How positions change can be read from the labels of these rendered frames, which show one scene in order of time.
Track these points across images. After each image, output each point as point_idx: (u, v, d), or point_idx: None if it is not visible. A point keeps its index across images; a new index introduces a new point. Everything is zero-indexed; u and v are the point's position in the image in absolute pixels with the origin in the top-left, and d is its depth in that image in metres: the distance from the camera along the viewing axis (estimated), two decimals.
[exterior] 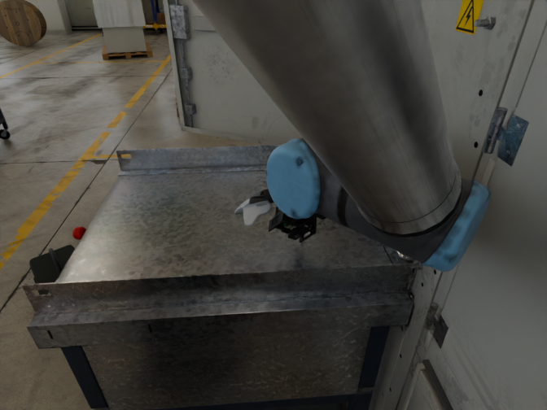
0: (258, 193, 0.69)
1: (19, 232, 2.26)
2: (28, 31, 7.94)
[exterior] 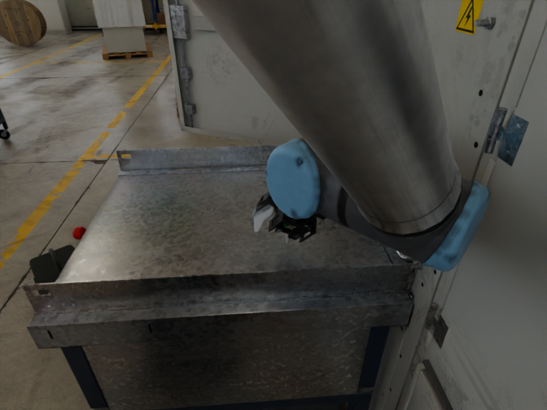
0: (260, 199, 0.71)
1: (19, 232, 2.26)
2: (28, 31, 7.94)
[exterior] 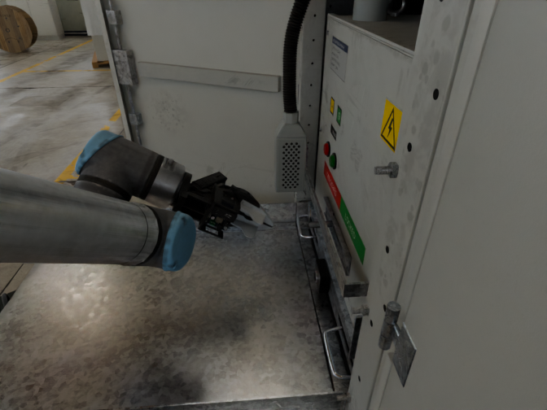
0: (233, 224, 0.78)
1: None
2: (19, 37, 7.85)
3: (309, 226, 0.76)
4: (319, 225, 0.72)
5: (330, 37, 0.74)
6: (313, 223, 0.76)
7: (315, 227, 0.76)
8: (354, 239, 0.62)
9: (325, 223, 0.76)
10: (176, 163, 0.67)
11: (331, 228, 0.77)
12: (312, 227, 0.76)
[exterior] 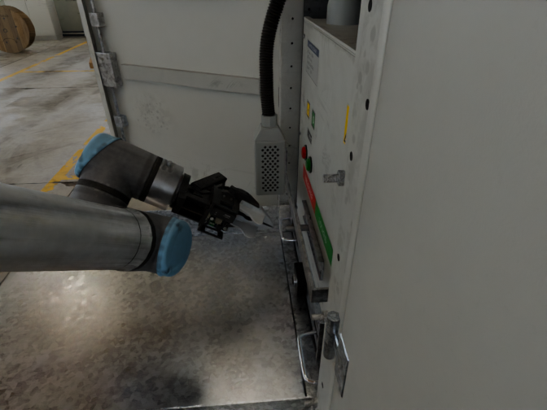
0: None
1: None
2: (16, 37, 7.84)
3: (286, 229, 0.76)
4: (295, 228, 0.72)
5: (305, 40, 0.73)
6: (290, 226, 0.76)
7: (291, 231, 0.76)
8: (326, 244, 0.62)
9: (301, 227, 0.76)
10: (174, 164, 0.68)
11: (308, 232, 0.77)
12: (289, 231, 0.76)
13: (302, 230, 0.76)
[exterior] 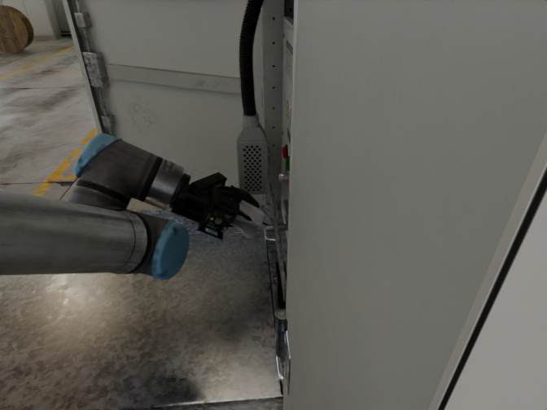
0: None
1: None
2: (15, 37, 7.85)
3: (266, 229, 0.76)
4: (273, 228, 0.72)
5: (285, 40, 0.74)
6: (270, 226, 0.76)
7: (272, 230, 0.76)
8: None
9: (282, 226, 0.76)
10: (174, 164, 0.68)
11: None
12: (269, 230, 0.76)
13: (282, 230, 0.77)
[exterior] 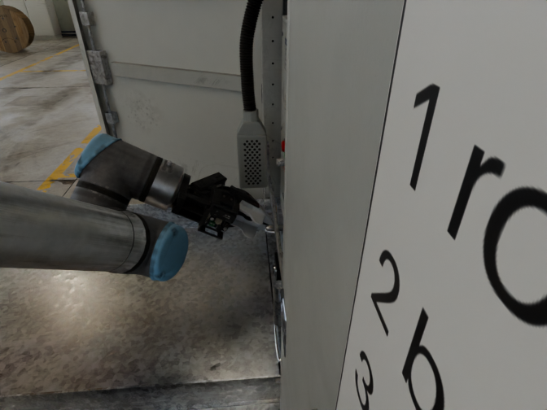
0: None
1: None
2: (15, 37, 7.88)
3: (266, 229, 0.76)
4: (273, 219, 0.75)
5: (283, 37, 0.77)
6: (270, 226, 0.76)
7: (272, 231, 0.77)
8: None
9: (282, 226, 0.76)
10: (174, 164, 0.68)
11: None
12: (269, 230, 0.76)
13: (282, 230, 0.77)
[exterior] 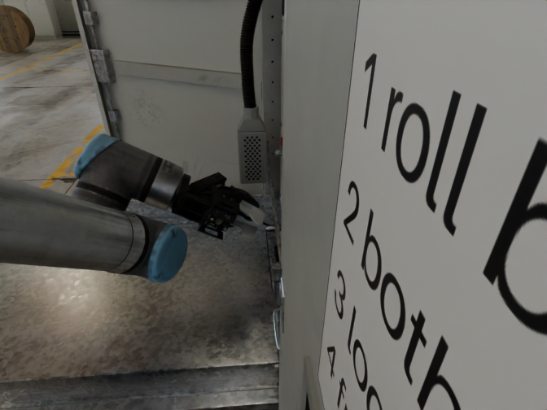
0: (233, 224, 0.78)
1: None
2: (16, 37, 7.90)
3: (267, 229, 0.76)
4: (272, 212, 0.77)
5: (282, 37, 0.79)
6: (271, 226, 0.76)
7: (273, 231, 0.77)
8: None
9: None
10: (174, 164, 0.68)
11: None
12: (270, 231, 0.76)
13: None
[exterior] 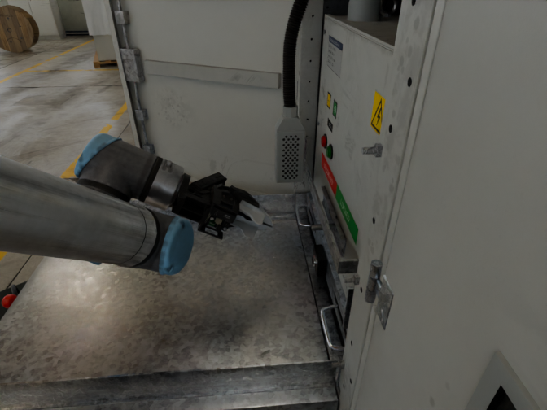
0: None
1: None
2: (20, 37, 7.90)
3: (312, 228, 0.77)
4: (317, 211, 0.77)
5: (326, 36, 0.79)
6: (316, 225, 0.76)
7: (317, 230, 0.77)
8: (348, 222, 0.67)
9: None
10: (174, 164, 0.68)
11: (334, 231, 0.78)
12: (315, 229, 0.77)
13: None
